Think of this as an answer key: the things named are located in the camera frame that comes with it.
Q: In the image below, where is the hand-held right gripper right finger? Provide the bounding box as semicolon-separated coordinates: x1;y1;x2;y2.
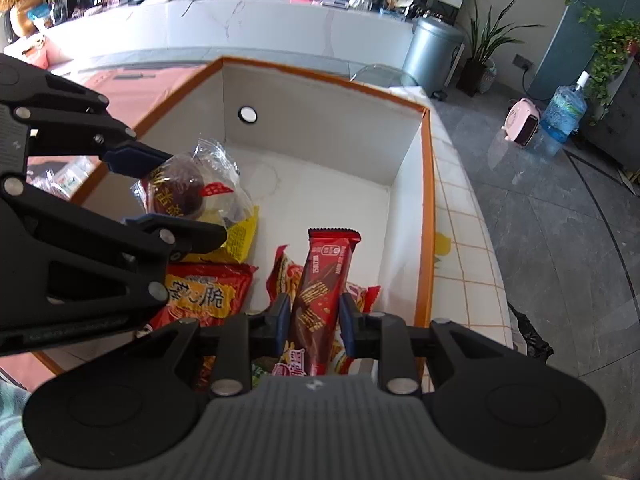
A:
339;292;521;396

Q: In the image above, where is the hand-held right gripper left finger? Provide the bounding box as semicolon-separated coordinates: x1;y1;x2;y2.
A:
95;294;292;396

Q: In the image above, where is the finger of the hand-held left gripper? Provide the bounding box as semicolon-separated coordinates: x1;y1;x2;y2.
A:
2;176;228;328
0;54;174;179

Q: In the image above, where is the orange striped fries snack bag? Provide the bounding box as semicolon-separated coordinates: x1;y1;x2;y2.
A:
265;245;381;377

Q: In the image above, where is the clear brown pastry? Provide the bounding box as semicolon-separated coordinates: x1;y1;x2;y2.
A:
131;135;256;227

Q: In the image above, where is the red chocolate bar wrapper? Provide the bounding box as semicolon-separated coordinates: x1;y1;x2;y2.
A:
290;227;362;378

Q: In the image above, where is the yellow snack packet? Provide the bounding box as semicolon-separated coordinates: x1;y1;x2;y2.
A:
185;205;261;266

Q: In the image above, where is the orange cardboard box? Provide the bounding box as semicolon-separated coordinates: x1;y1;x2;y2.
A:
32;56;436;396

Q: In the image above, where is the white silver snack bag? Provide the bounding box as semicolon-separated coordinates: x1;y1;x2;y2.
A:
30;157;101;201

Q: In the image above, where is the red storage box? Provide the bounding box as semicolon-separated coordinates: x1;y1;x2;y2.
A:
27;40;51;70

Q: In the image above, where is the white marble tv console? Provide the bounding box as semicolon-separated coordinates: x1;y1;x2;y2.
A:
42;0;421;73

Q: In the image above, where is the golden gourd vase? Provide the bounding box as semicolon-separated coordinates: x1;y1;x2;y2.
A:
10;0;43;38

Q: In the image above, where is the black plastic bag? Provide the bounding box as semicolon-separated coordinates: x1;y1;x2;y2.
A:
507;300;555;366

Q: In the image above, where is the round glass side table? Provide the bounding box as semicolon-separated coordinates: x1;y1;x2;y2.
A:
350;62;426;88

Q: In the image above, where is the pink space heater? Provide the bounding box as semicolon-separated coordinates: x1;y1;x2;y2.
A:
502;97;543;148

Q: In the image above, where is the silver pedal trash can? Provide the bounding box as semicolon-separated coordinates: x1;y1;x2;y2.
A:
401;16;466;101

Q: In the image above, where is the long leaf potted plant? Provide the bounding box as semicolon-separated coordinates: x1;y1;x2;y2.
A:
452;0;546;97

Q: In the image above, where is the blue water jug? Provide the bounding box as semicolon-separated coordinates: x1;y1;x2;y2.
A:
540;71;588;143

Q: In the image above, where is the dark grey cabinet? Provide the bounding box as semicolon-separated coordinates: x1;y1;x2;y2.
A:
580;55;640;171

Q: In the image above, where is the trailing green pothos plant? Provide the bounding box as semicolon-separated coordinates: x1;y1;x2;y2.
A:
550;0;640;111

